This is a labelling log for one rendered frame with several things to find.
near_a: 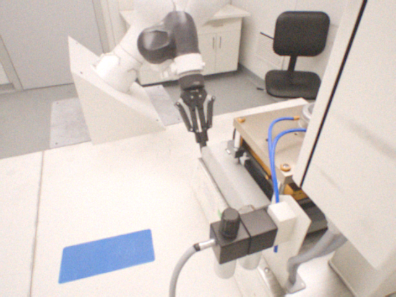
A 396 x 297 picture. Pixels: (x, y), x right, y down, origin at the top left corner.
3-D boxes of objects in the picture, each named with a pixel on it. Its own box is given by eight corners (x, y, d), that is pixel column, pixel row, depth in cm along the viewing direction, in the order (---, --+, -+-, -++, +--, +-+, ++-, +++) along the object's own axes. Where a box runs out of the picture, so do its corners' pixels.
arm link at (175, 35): (145, 70, 85) (138, 62, 75) (136, 27, 84) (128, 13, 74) (201, 59, 85) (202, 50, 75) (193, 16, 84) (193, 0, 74)
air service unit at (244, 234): (284, 266, 44) (307, 205, 35) (199, 296, 40) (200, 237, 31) (266, 239, 48) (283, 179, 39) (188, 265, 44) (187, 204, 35)
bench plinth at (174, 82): (233, 75, 346) (234, 68, 339) (142, 91, 312) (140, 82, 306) (217, 62, 381) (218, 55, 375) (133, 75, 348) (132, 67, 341)
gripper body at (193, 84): (179, 75, 76) (185, 107, 77) (207, 71, 79) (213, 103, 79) (174, 80, 83) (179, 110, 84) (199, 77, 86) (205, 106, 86)
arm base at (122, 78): (90, 56, 118) (109, 30, 115) (127, 82, 128) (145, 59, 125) (88, 70, 100) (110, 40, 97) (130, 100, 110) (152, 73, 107)
